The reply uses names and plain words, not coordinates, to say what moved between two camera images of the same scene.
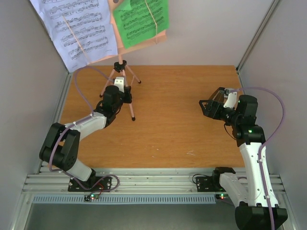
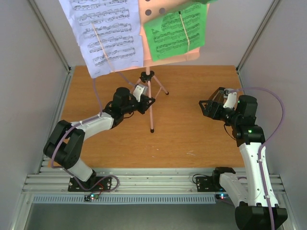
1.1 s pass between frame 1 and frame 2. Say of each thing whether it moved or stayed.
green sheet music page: moved
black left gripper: moved
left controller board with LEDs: stayed
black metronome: stayed
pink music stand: moved
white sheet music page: moved
